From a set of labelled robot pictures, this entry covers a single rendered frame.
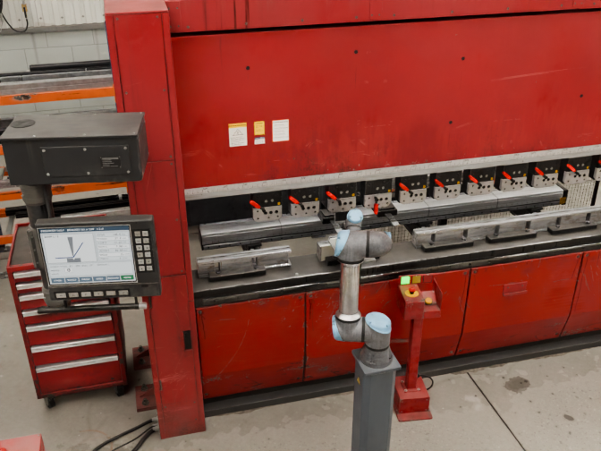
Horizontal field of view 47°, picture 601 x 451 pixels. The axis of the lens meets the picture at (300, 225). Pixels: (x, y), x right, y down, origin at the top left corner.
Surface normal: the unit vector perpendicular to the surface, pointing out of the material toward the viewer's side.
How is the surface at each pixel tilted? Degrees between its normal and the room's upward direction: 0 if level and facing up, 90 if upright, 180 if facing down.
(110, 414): 0
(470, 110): 90
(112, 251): 90
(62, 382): 90
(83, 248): 90
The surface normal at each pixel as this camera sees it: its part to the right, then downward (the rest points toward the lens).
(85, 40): 0.27, 0.47
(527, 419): 0.00, -0.88
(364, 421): -0.49, 0.42
